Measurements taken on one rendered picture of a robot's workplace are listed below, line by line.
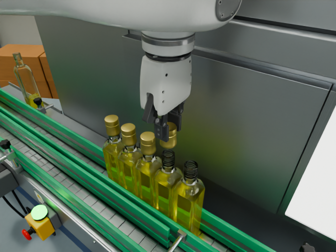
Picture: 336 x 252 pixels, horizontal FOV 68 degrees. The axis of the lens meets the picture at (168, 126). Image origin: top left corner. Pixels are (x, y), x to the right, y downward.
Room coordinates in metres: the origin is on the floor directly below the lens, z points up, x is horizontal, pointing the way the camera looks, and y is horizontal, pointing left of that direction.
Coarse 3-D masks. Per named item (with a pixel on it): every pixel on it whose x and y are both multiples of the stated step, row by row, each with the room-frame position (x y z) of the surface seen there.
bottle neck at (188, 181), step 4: (188, 160) 0.38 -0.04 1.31; (192, 160) 0.38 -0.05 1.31; (184, 164) 0.37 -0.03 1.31; (188, 164) 0.37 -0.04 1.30; (192, 164) 0.37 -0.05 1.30; (196, 164) 0.37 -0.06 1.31; (184, 168) 0.36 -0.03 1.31; (188, 168) 0.35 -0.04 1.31; (192, 168) 0.35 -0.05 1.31; (196, 168) 0.36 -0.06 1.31; (184, 172) 0.36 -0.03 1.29; (188, 172) 0.35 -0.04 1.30; (192, 172) 0.35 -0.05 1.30; (196, 172) 0.36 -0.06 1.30; (184, 176) 0.36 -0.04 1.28; (188, 176) 0.35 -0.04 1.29; (192, 176) 0.35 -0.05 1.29; (196, 176) 0.36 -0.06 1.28; (184, 180) 0.36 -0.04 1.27; (188, 180) 0.35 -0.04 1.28; (192, 180) 0.35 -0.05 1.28; (188, 184) 0.35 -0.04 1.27; (192, 184) 0.35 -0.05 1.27
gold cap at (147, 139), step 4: (144, 132) 0.45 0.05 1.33; (148, 132) 0.45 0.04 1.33; (152, 132) 0.45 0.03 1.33; (140, 136) 0.43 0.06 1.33; (144, 136) 0.43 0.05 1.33; (148, 136) 0.43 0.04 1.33; (152, 136) 0.43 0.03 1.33; (140, 140) 0.43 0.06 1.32; (144, 140) 0.42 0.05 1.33; (148, 140) 0.42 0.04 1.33; (152, 140) 0.42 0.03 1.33; (144, 144) 0.42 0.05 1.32; (148, 144) 0.42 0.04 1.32; (152, 144) 0.42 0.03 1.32; (144, 148) 0.42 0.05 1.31; (148, 148) 0.42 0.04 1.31; (152, 148) 0.42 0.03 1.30; (144, 152) 0.42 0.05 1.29; (148, 152) 0.42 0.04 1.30; (152, 152) 0.42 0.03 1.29
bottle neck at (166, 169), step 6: (168, 150) 0.41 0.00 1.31; (162, 156) 0.39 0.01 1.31; (168, 156) 0.39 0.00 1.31; (174, 156) 0.40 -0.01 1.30; (162, 162) 0.39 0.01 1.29; (168, 162) 0.38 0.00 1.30; (174, 162) 0.40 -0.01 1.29; (162, 168) 0.39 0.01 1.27; (168, 168) 0.39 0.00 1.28; (174, 168) 0.40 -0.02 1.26
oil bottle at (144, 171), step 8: (160, 160) 0.43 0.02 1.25; (136, 168) 0.42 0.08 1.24; (144, 168) 0.41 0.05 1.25; (152, 168) 0.41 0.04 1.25; (136, 176) 0.42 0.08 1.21; (144, 176) 0.41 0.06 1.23; (152, 176) 0.40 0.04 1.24; (136, 184) 0.43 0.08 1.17; (144, 184) 0.41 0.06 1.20; (152, 184) 0.40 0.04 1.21; (144, 192) 0.41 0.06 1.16; (152, 192) 0.40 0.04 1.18; (144, 200) 0.41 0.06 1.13; (152, 200) 0.40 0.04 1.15
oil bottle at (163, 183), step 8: (160, 168) 0.40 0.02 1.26; (176, 168) 0.40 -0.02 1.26; (160, 176) 0.38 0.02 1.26; (168, 176) 0.38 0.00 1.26; (176, 176) 0.38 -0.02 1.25; (160, 184) 0.38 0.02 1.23; (168, 184) 0.37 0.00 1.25; (160, 192) 0.38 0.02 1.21; (168, 192) 0.36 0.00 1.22; (160, 200) 0.38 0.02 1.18; (168, 200) 0.36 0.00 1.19; (160, 208) 0.38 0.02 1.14; (168, 208) 0.36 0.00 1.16; (168, 216) 0.36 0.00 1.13
